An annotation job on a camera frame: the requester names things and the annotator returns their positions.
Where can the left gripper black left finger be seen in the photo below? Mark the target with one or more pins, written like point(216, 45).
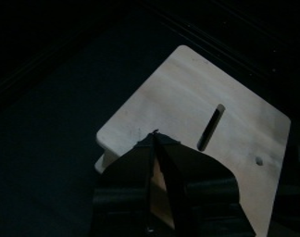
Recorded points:
point(121, 185)

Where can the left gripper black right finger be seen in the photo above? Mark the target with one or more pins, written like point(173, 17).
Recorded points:
point(207, 191)

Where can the light wooden drawer cabinet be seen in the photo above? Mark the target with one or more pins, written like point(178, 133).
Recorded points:
point(177, 92)

